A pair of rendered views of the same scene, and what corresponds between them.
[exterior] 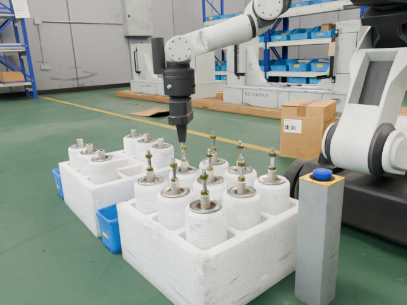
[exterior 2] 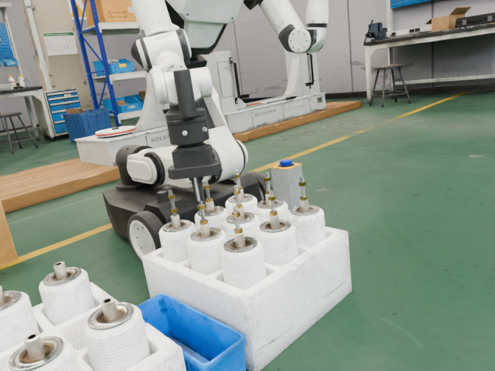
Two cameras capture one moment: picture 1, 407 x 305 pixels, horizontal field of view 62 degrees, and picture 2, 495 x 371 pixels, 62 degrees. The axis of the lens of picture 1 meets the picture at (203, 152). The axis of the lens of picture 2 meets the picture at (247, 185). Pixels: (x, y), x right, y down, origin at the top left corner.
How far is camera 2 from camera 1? 1.34 m
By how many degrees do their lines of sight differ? 90
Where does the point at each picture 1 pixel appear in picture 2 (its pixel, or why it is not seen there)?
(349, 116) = (214, 138)
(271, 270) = not seen: hidden behind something
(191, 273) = (342, 252)
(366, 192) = (217, 198)
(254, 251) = not seen: hidden behind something
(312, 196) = (295, 176)
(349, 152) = (233, 161)
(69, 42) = not seen: outside the picture
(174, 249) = (327, 252)
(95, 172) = (141, 335)
